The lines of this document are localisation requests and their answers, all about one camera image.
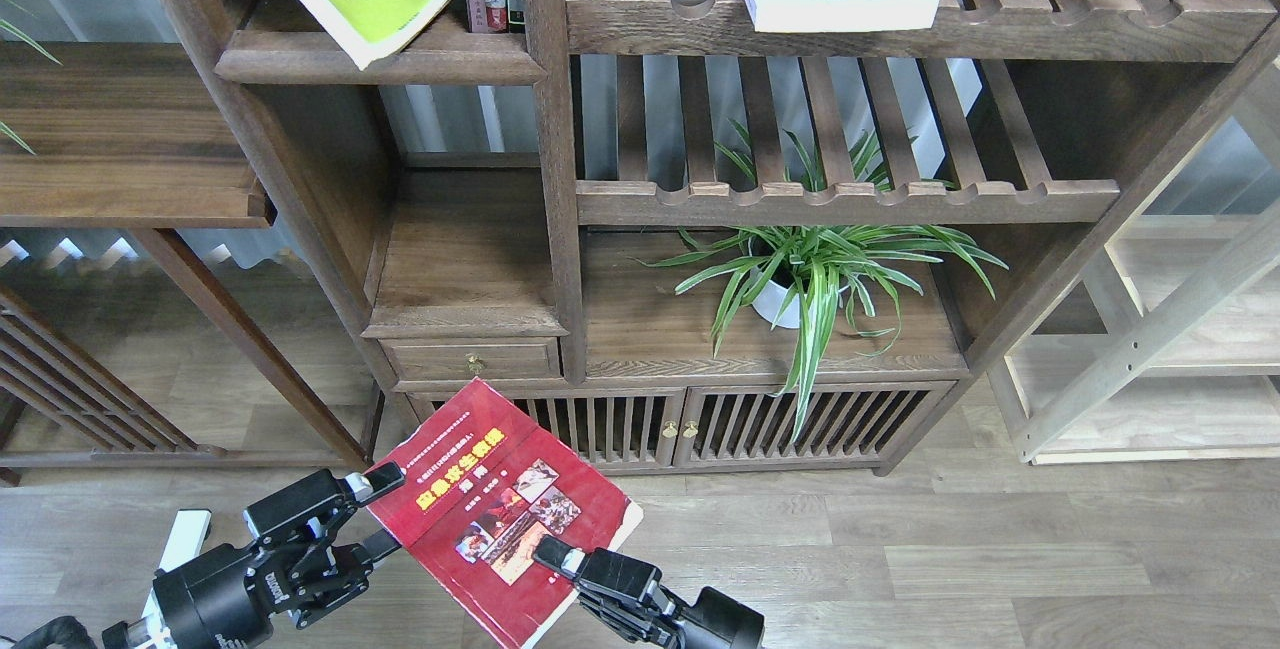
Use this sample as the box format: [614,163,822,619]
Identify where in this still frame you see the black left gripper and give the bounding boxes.
[154,462,404,648]

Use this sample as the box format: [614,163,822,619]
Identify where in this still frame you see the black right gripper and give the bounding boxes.
[532,535,764,648]

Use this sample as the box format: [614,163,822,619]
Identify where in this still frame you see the red cover book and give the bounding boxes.
[369,379,643,648]

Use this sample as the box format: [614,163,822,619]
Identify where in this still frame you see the light wooden shelf rack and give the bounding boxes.
[988,64,1279,465]

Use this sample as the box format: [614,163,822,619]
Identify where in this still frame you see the brass drawer knob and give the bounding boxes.
[465,353,486,378]

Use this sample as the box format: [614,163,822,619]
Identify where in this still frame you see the white plant pot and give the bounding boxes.
[748,236,850,329]

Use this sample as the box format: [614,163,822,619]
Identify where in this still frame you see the dark wooden bookshelf cabinet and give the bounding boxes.
[161,0,1277,474]

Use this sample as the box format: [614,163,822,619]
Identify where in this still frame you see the green spider plant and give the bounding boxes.
[630,116,1011,445]

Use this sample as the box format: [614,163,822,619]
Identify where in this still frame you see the dark wooden side table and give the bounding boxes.
[3,42,381,488]

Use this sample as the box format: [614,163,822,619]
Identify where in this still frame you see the green plant leaves at left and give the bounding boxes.
[1,17,63,156]

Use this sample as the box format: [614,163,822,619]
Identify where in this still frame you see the white metal post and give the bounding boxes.
[129,508,212,648]

